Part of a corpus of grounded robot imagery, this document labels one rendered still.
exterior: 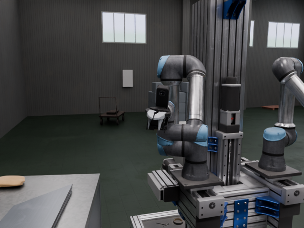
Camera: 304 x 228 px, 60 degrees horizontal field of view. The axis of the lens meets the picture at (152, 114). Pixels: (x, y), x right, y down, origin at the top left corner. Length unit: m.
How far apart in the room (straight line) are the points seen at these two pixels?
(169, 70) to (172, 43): 9.95
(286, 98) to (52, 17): 9.73
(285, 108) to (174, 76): 0.74
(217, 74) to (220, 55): 0.11
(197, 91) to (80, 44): 9.53
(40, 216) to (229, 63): 1.23
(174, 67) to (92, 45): 9.36
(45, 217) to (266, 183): 1.19
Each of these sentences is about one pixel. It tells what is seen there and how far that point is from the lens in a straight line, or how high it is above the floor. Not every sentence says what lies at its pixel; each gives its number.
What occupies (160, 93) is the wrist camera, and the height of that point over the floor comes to 1.52.
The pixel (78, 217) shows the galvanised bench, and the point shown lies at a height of 1.05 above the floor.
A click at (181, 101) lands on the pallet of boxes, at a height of 0.78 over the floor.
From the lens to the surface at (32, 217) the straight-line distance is 1.12.
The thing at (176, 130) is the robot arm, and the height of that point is 1.35.
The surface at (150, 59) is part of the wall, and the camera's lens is 10.95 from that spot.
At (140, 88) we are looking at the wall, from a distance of 10.86.
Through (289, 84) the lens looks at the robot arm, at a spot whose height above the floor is 1.53.
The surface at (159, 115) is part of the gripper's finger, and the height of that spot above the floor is 1.46.
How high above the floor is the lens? 1.59
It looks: 9 degrees down
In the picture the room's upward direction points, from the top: straight up
